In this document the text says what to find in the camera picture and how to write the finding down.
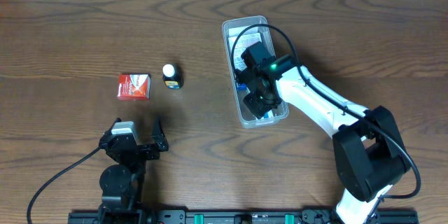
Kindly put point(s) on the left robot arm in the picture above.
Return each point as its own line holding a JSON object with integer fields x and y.
{"x": 122, "y": 183}

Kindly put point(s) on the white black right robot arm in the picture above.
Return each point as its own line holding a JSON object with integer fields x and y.
{"x": 370, "y": 155}

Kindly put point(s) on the blue medicine box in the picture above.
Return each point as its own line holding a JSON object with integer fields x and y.
{"x": 243, "y": 43}

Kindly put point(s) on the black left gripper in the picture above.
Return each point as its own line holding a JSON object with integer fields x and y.
{"x": 141, "y": 149}

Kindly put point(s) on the dark bottle white cap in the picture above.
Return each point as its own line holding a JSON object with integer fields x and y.
{"x": 171, "y": 77}

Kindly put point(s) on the red orange medicine box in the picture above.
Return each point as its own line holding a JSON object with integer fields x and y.
{"x": 134, "y": 87}

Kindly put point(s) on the white green medicine box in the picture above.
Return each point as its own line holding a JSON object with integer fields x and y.
{"x": 276, "y": 113}

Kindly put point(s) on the clear plastic container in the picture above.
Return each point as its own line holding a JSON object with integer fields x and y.
{"x": 231, "y": 29}

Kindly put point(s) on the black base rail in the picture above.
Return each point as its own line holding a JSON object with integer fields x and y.
{"x": 307, "y": 216}

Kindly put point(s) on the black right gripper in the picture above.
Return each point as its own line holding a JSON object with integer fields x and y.
{"x": 248, "y": 78}

